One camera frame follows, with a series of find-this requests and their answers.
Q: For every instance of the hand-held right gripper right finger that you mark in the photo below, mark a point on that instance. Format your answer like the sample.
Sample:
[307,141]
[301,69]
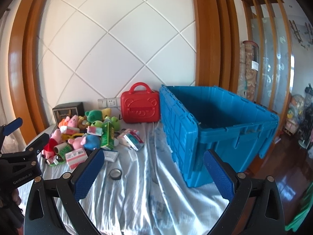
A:
[218,176]

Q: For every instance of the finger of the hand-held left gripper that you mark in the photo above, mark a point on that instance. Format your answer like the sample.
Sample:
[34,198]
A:
[36,142]
[13,126]

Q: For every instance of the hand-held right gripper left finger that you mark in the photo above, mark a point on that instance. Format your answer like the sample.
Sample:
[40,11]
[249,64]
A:
[88,175]

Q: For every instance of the blue plastic storage crate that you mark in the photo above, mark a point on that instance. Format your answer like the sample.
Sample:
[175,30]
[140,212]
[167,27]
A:
[212,132]

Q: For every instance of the person's left hand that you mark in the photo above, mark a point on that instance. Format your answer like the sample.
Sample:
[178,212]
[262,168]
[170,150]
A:
[12,208]

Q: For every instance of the pig plush in red dress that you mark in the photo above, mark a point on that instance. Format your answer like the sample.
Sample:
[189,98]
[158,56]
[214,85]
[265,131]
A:
[52,143]

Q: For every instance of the pink and red box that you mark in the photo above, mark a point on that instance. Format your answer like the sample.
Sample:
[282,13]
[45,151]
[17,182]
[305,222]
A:
[76,159]

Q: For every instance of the cardboard paper roll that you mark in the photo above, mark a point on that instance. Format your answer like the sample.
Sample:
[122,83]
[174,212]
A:
[58,148]

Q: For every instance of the black tape roll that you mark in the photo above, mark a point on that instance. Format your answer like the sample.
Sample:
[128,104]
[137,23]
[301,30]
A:
[115,175]

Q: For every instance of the flat white box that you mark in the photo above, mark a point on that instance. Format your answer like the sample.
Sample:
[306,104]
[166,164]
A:
[110,156]

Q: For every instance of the green striped roll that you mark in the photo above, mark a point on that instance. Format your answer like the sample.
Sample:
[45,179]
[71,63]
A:
[64,155]

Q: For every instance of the blue round plush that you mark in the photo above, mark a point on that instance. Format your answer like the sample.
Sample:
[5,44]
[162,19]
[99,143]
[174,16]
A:
[92,142]

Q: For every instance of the pink pig plush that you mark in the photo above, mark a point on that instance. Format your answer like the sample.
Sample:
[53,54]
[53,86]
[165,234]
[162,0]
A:
[77,143]

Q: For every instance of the yellow plastic clip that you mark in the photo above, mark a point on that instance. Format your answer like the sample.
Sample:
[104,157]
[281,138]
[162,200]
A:
[72,136]

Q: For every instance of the pink and white tissue pack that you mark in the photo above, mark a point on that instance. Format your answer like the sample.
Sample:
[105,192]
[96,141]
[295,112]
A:
[71,130]

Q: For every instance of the pig plush in orange dress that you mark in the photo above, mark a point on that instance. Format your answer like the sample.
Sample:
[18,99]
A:
[69,122]

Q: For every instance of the dark box with gold print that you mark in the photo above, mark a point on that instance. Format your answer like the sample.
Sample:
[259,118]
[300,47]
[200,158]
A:
[67,111]

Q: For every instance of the tall green carton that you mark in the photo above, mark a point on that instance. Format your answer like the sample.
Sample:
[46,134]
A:
[107,135]

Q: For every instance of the pink and green tissue pack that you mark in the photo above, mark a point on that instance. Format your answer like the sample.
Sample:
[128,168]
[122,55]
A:
[94,131]

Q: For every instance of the small brown plush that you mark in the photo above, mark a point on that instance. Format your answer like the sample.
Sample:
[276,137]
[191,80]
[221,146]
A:
[83,122]

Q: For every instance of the light green frog plush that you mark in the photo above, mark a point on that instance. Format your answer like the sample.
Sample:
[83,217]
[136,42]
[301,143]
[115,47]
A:
[96,123]
[115,123]

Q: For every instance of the white and teal toothpaste box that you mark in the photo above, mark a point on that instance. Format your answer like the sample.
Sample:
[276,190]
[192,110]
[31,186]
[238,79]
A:
[134,139]

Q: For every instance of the dark green frog plush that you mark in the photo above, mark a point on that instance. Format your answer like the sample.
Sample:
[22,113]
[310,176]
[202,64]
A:
[94,116]

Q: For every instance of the pale window curtain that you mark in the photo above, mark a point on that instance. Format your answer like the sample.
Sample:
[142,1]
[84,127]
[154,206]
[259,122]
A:
[3,66]

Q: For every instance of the yellow plush toy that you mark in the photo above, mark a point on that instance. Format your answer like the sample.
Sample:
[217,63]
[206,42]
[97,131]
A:
[106,113]

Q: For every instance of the red small suitcase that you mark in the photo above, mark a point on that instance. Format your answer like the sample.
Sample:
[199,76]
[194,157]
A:
[140,107]

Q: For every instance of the green plastic stool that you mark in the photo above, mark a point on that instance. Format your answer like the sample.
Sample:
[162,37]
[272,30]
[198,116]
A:
[300,213]

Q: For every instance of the bag of plush toys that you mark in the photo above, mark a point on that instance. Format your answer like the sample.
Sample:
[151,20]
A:
[296,112]

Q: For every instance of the rolled patterned carpet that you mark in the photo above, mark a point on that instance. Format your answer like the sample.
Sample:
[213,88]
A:
[249,73]

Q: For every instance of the wooden screen with frosted glass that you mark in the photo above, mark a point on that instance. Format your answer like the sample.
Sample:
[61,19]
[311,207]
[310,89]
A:
[271,53]

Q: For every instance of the brown wooden wall frame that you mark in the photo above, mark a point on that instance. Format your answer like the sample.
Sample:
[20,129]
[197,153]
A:
[27,66]

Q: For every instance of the white wall switch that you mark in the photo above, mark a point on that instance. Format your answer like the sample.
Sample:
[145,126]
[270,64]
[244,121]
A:
[102,103]

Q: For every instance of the white wall socket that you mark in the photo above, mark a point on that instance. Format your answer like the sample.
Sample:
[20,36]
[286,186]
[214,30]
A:
[112,102]

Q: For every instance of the dark wall coat hooks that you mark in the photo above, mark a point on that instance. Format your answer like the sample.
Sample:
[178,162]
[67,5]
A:
[302,33]

